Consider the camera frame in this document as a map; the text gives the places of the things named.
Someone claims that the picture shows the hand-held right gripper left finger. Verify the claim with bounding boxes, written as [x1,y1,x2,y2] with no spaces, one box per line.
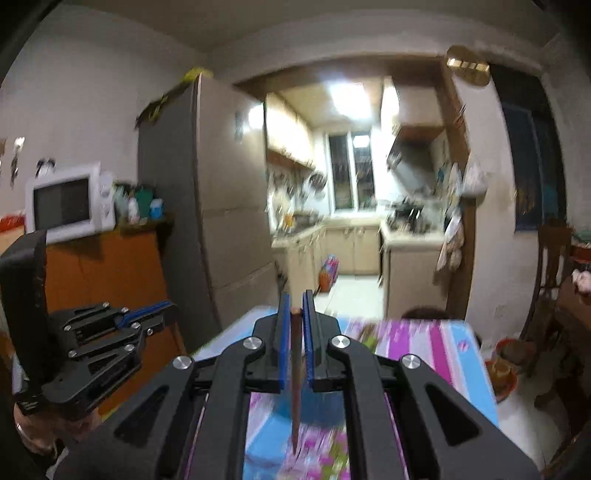
[55,292,291,480]

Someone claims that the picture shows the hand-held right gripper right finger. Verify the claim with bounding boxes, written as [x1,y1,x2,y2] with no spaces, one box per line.
[302,290,541,480]

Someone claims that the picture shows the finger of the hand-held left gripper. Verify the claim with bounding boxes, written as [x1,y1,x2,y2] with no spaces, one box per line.
[48,300,179,345]
[44,308,179,416]

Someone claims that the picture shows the wooden chopstick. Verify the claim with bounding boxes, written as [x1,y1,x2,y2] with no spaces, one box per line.
[288,308,303,455]

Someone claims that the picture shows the blue perforated utensil holder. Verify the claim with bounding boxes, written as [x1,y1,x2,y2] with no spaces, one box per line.
[272,390,346,423]

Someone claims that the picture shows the person's left hand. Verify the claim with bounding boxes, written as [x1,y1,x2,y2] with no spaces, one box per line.
[14,401,100,456]

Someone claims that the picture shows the orange wooden cabinet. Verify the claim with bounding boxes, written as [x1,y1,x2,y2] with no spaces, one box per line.
[0,215,185,416]

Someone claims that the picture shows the colourful snack packet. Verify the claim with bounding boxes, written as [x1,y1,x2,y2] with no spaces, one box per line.
[318,256,340,294]

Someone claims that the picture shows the white microwave oven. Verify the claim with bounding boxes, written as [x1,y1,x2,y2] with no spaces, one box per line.
[24,161,116,245]

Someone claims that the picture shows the beige kitchen base cabinets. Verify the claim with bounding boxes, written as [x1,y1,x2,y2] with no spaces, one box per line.
[272,217,446,319]

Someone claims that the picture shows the floral striped tablecloth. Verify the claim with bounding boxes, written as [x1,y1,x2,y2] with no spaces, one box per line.
[178,305,499,480]

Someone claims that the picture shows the green plastic container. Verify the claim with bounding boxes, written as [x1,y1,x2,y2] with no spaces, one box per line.
[134,185,155,220]

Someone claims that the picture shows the pale plastic container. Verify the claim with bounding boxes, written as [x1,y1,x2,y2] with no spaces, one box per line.
[112,184,130,217]

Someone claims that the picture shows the silver refrigerator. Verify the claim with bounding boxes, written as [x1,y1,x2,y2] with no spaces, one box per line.
[136,74,282,342]

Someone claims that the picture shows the hanging beige cloth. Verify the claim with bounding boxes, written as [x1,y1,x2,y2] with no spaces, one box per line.
[436,226,465,273]

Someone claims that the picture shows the bright kitchen window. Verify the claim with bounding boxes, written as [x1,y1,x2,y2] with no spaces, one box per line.
[325,129,375,215]

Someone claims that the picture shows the red plastic basin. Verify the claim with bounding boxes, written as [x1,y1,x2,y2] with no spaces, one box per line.
[482,339,520,400]

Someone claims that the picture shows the metal range hood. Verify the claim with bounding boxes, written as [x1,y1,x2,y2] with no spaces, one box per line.
[385,138,437,197]

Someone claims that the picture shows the hanging clear plastic bag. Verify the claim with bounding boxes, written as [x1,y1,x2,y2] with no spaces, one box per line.
[462,159,489,199]

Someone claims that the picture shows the square ceiling light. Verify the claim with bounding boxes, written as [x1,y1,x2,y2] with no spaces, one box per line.
[330,82,372,116]

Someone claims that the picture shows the dark wooden chair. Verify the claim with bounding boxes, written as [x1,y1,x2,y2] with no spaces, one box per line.
[519,224,575,344]

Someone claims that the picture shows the dark wooden side table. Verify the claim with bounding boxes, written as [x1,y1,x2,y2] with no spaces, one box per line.
[551,272,591,416]

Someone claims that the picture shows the dark barred window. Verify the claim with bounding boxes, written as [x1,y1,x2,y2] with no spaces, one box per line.
[489,65,568,232]

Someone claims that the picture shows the beige wall cabinets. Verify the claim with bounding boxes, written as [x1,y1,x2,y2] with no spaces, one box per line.
[265,90,317,171]

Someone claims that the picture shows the beige wall cabinet above hood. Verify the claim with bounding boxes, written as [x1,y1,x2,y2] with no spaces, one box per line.
[381,76,446,141]

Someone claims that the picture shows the round gold wall clock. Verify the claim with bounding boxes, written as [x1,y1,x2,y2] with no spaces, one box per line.
[445,45,491,86]

